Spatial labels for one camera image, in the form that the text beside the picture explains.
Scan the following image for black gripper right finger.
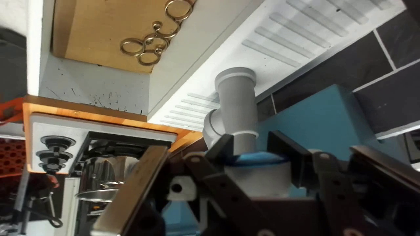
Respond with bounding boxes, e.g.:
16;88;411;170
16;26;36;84
267;130;420;236

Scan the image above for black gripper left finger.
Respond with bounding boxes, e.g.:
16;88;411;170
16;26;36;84
91;132;264;236

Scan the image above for grey toy kitchen tap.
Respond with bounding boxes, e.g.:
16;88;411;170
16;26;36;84
169;65;296;202

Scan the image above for small teal planter box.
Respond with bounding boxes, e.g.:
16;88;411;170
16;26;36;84
162;84;413;236

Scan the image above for teal blue box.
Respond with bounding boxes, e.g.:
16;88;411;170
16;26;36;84
255;8;420;171

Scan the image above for black stove knob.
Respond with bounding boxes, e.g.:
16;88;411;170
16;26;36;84
36;133;78;175

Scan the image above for red mesh crate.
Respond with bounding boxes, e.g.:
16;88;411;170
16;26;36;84
0;137;29;177

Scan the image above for brass ring ornament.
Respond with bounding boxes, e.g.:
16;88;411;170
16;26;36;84
120;0;199;67

